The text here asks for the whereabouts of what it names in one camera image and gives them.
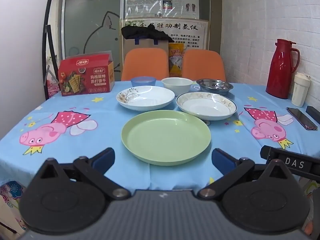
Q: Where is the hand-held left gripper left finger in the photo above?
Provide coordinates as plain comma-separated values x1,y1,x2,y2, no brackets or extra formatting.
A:
37,147,132,201

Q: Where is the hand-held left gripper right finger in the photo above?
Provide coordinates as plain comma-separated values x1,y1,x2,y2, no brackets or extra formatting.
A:
197,148,298,202

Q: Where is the stainless steel bowl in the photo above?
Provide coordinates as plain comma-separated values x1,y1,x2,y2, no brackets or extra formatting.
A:
196,78,234,95

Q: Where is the translucent blue plastic bowl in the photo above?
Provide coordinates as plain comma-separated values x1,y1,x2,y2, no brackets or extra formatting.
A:
131,76,157,88

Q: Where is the black smartphone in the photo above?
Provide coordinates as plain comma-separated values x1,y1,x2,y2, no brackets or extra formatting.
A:
287,107,318,131

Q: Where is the black rectangular box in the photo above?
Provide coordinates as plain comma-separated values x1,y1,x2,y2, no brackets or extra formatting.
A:
306,106,320,124

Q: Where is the white gold-rimmed plate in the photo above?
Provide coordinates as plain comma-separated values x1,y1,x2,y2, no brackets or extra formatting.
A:
176,92,237,121

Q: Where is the blue cartoon pig tablecloth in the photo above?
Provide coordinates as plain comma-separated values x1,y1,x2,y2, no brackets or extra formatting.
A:
0,80,320,205

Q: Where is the green plastic plate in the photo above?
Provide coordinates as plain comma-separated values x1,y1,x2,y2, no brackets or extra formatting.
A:
121,110,212,166

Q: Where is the white tumbler cup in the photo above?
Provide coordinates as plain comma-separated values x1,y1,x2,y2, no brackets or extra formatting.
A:
291,72,311,107

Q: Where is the white floral plate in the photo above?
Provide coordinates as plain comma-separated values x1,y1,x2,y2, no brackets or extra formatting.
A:
116,86,175,111

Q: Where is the red cracker box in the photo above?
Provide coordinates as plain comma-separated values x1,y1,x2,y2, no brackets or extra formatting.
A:
58,51,115,96

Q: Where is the white ceramic bowl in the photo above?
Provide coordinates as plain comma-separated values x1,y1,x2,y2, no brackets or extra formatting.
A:
161,77,193,95

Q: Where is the red thermos jug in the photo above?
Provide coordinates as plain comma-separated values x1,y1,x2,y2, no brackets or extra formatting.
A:
265,39,300,100

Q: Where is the orange chair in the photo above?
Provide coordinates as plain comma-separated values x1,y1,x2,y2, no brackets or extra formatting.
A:
182,49,227,82
121,47,170,81

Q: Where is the floral patterned cloth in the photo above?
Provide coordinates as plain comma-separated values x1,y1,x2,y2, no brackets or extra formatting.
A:
0,181,28,232

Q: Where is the yellow snack bag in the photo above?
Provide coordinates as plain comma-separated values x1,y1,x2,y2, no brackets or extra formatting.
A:
168,42,188,77

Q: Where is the brown paper bag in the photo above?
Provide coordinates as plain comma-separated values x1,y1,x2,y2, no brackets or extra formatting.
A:
124,38,168,63

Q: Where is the frosted glass door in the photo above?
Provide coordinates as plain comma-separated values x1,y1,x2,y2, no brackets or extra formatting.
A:
57,0,125,63

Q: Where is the black curved pole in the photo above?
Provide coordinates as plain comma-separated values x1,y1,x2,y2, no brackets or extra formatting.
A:
41,0,60,101

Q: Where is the wall poster with large characters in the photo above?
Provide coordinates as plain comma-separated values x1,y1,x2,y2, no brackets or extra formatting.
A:
119,18,209,53

